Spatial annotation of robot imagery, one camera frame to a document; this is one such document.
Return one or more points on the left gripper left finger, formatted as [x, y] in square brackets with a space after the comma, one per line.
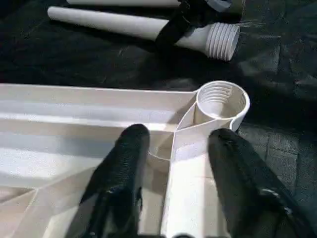
[119, 183]

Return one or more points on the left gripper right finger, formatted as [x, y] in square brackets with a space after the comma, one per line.
[247, 193]

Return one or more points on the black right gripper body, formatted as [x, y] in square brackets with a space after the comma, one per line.
[208, 10]

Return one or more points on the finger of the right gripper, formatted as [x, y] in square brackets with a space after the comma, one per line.
[173, 32]

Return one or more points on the white plastic table leg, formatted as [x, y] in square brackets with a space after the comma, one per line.
[124, 2]
[114, 22]

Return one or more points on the white plastic table top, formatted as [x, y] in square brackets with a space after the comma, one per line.
[64, 144]

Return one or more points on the black work mat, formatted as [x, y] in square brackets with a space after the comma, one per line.
[99, 64]

